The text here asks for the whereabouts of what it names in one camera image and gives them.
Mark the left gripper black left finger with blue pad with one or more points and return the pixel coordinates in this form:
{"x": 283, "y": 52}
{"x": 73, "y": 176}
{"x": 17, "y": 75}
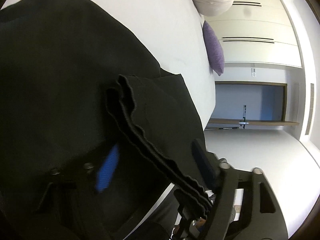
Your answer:
{"x": 107, "y": 169}

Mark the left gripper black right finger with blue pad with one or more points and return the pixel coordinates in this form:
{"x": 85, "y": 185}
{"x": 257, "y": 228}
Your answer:
{"x": 208, "y": 166}

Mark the black denim pants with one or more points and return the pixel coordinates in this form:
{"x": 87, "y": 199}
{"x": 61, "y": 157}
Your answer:
{"x": 75, "y": 82}

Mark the person's right hand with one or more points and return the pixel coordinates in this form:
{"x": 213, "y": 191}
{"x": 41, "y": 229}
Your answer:
{"x": 195, "y": 225}

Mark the wood framed doorway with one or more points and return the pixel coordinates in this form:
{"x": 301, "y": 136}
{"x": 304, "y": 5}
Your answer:
{"x": 247, "y": 103}

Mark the purple cushion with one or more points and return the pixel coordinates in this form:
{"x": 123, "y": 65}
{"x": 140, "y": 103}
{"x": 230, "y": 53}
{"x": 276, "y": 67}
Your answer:
{"x": 214, "y": 49}

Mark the white bed mattress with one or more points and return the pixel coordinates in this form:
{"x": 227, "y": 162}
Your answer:
{"x": 172, "y": 31}

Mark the white wardrobe with black handles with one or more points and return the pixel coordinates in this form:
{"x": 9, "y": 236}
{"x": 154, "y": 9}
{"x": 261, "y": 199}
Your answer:
{"x": 258, "y": 32}

